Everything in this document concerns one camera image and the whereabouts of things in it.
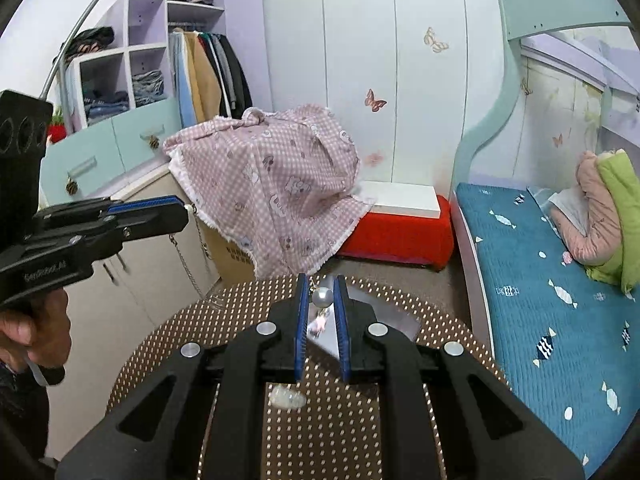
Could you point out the pink and brown butterfly sticker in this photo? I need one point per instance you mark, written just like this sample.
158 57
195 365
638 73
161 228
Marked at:
374 100

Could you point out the round brown polka-dot table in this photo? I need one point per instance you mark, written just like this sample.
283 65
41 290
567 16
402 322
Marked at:
325 435

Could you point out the cardboard box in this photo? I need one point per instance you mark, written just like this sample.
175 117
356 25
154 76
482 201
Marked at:
225 260

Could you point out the row of hanging clothes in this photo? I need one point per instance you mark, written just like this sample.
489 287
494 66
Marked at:
205 85

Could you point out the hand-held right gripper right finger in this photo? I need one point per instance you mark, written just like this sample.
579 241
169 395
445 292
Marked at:
342 330

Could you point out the teal candy-print mattress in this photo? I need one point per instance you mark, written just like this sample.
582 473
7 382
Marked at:
525 270

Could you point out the brown drawer knob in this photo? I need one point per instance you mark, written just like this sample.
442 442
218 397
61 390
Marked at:
72 187
155 143

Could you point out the person's left hand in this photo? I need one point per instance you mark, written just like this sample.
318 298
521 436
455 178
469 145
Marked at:
40 335

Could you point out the pink checked bear-print cloth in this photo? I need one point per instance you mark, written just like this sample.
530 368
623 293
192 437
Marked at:
270 185

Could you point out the pale pink butterfly sticker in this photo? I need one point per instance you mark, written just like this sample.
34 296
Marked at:
374 158

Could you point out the red ottoman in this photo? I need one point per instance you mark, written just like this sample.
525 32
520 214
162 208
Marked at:
400 240

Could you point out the small beige butterfly sticker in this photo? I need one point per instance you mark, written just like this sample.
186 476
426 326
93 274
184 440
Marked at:
526 89

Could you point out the white pillow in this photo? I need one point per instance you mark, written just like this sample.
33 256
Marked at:
567 205

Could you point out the red artificial flowers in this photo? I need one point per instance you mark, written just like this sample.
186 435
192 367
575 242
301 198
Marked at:
57 132

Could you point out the cream cabinet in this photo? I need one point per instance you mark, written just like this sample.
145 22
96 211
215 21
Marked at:
125 280

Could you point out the purple and white shelf unit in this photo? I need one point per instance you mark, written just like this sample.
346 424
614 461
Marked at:
147 125

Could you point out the pink quilt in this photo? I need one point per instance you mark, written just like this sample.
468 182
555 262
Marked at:
595 220

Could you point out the person's left forearm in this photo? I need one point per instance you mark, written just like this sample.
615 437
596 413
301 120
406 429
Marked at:
20 410

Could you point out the dark folded clothes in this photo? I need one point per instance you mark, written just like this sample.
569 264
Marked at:
92 37

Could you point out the small orange butterfly sticker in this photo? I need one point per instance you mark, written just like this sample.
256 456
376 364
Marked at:
557 140

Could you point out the grey metal box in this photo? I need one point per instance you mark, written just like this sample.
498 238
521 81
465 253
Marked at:
390 317

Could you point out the white wardrobe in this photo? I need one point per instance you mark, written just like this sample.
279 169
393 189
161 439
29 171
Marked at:
350 60

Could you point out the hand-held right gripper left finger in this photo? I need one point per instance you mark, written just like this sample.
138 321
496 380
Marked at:
301 330

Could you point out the pink butterfly hair clip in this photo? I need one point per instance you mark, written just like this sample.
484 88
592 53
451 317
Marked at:
316 328

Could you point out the silver pearl pendant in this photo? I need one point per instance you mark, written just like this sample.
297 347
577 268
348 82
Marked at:
322 297

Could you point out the silver metal handrail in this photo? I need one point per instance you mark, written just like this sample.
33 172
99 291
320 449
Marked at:
65 45

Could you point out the light green bunk bed frame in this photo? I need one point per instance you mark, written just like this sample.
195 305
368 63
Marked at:
550 10

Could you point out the folded blue jeans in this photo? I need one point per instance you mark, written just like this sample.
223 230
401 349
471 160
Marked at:
107 102

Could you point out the white board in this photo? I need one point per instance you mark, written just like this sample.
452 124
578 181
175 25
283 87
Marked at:
400 197

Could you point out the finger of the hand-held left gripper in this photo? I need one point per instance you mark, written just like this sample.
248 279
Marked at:
145 204
155 220

